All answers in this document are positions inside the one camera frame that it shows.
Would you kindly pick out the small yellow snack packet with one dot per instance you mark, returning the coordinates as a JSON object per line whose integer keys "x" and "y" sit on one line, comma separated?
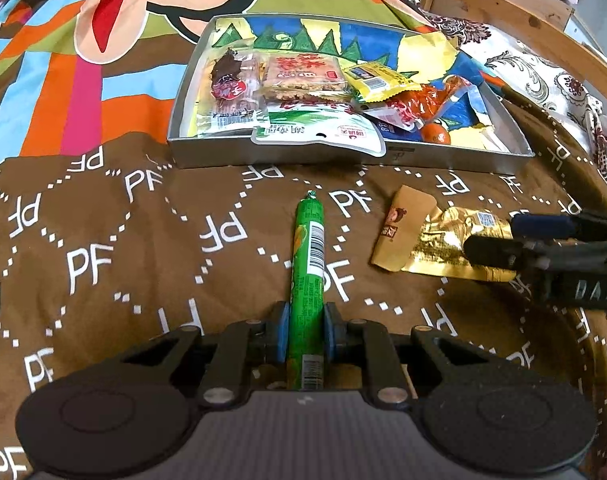
{"x": 373, "y": 82}

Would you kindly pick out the wooden bed frame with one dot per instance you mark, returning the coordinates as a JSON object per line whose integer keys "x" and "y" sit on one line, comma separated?
{"x": 538, "y": 23}

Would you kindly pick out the white floral quilt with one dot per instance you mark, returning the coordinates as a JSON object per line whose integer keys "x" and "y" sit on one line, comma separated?
{"x": 541, "y": 81}

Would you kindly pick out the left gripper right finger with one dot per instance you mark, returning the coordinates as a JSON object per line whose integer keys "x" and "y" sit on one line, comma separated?
{"x": 368, "y": 346}

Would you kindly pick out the brown PF pattern blanket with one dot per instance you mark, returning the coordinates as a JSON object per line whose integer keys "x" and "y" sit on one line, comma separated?
{"x": 114, "y": 247}

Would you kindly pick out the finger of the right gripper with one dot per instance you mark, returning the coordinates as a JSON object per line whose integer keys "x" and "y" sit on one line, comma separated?
{"x": 549, "y": 227}
{"x": 500, "y": 253}

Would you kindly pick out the small orange fruit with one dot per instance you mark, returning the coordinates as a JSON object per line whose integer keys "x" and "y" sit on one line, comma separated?
{"x": 435, "y": 133}

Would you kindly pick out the gold foil snack packet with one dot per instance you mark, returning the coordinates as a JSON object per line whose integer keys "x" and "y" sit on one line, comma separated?
{"x": 419, "y": 237}

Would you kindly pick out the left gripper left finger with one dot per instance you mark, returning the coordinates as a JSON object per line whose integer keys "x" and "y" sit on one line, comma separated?
{"x": 232, "y": 356}

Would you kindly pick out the colourful dinosaur towel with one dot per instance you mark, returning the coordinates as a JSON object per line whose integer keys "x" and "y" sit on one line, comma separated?
{"x": 424, "y": 58}

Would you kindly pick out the large white green snack pouch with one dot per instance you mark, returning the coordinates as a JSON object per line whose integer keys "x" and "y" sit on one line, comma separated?
{"x": 297, "y": 123}

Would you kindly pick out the orange red snack packet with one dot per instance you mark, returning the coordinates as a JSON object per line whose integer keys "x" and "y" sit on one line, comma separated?
{"x": 412, "y": 109}

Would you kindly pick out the clear dark snack packet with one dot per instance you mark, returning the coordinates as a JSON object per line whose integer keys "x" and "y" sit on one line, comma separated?
{"x": 230, "y": 98}

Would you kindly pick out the green sausage stick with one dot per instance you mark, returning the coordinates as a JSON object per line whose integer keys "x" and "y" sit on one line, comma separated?
{"x": 305, "y": 348}

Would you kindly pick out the colourful monkey cartoon blanket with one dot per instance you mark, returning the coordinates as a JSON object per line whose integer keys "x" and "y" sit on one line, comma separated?
{"x": 77, "y": 73}

